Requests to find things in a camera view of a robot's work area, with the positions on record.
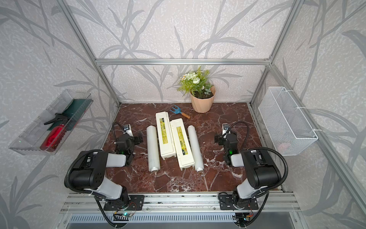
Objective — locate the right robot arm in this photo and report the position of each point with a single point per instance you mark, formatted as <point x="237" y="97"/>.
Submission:
<point x="266" y="169"/>

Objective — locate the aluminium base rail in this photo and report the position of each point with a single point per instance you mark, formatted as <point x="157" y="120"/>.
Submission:
<point x="181" y="203"/>

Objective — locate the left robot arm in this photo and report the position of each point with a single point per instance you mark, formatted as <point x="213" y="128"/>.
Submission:
<point x="86" y="175"/>

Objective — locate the potted green plant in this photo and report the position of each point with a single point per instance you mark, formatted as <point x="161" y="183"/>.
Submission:
<point x="197" y="85"/>

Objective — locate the red spray bottle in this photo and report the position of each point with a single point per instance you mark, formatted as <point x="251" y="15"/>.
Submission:
<point x="54" y="138"/>

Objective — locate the plastic wrap roll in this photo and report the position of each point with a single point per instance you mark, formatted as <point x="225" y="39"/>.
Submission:
<point x="152" y="149"/>
<point x="195" y="148"/>

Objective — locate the white wrap dispenser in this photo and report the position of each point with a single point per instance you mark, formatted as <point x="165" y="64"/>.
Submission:
<point x="182" y="145"/>
<point x="166" y="144"/>

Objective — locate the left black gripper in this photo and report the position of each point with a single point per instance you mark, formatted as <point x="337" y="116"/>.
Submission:
<point x="136" y="140"/>

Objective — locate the white wire mesh basket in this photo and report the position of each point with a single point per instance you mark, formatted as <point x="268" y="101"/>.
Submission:
<point x="287" y="126"/>

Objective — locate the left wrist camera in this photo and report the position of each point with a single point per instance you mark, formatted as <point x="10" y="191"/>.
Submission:
<point x="127" y="129"/>

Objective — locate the blue garden hand rake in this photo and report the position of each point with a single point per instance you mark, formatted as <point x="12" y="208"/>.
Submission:
<point x="177" y="110"/>

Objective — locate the clear plastic wall tray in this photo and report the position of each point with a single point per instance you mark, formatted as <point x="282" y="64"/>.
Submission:
<point x="46" y="134"/>

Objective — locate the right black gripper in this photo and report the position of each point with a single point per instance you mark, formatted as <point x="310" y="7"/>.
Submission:
<point x="220" y="139"/>

